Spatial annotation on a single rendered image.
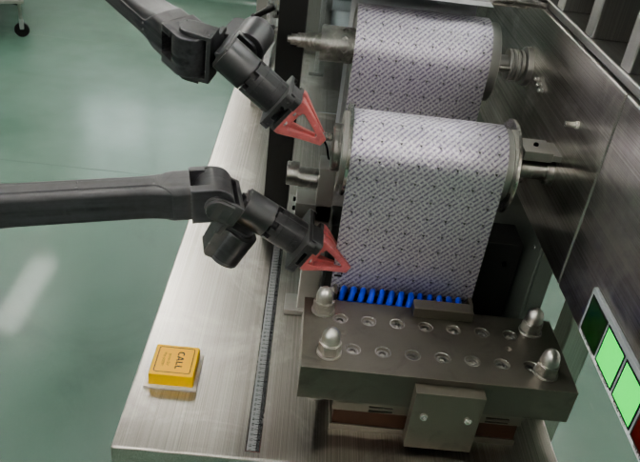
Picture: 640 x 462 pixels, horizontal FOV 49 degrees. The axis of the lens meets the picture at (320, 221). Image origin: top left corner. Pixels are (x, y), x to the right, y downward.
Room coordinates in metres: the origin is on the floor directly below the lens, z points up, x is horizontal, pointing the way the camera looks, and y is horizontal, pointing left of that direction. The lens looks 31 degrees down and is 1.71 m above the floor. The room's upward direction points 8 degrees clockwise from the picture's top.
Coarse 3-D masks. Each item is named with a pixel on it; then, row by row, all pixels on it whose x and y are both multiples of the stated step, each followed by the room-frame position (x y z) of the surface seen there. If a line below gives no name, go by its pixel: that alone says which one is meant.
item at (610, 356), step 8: (608, 336) 0.67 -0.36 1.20; (608, 344) 0.66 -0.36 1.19; (616, 344) 0.65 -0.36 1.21; (600, 352) 0.67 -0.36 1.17; (608, 352) 0.66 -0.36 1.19; (616, 352) 0.64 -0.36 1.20; (600, 360) 0.67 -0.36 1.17; (608, 360) 0.65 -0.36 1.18; (616, 360) 0.64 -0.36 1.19; (600, 368) 0.66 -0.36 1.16; (608, 368) 0.64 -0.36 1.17; (616, 368) 0.63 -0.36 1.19; (608, 376) 0.64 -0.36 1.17; (608, 384) 0.63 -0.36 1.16
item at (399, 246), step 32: (352, 224) 0.93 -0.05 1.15; (384, 224) 0.94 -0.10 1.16; (416, 224) 0.94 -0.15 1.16; (448, 224) 0.94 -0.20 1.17; (480, 224) 0.94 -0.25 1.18; (352, 256) 0.93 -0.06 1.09; (384, 256) 0.94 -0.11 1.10; (416, 256) 0.94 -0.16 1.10; (448, 256) 0.94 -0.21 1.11; (480, 256) 0.94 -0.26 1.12; (384, 288) 0.94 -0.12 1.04; (416, 288) 0.94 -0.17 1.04; (448, 288) 0.94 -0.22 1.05
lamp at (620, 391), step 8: (624, 376) 0.61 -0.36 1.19; (632, 376) 0.60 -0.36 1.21; (624, 384) 0.60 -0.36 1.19; (632, 384) 0.59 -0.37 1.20; (616, 392) 0.61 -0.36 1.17; (624, 392) 0.60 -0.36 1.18; (632, 392) 0.58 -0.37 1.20; (616, 400) 0.60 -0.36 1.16; (624, 400) 0.59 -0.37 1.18; (632, 400) 0.58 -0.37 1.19; (624, 408) 0.59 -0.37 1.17; (632, 408) 0.57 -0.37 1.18; (624, 416) 0.58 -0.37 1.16; (632, 416) 0.57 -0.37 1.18
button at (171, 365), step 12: (156, 348) 0.85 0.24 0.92; (168, 348) 0.85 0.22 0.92; (180, 348) 0.85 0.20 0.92; (192, 348) 0.86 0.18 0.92; (156, 360) 0.82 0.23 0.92; (168, 360) 0.82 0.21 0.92; (180, 360) 0.82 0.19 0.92; (192, 360) 0.83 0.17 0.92; (156, 372) 0.79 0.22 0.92; (168, 372) 0.79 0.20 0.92; (180, 372) 0.80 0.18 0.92; (192, 372) 0.80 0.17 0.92; (168, 384) 0.79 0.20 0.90; (180, 384) 0.79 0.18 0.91; (192, 384) 0.79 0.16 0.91
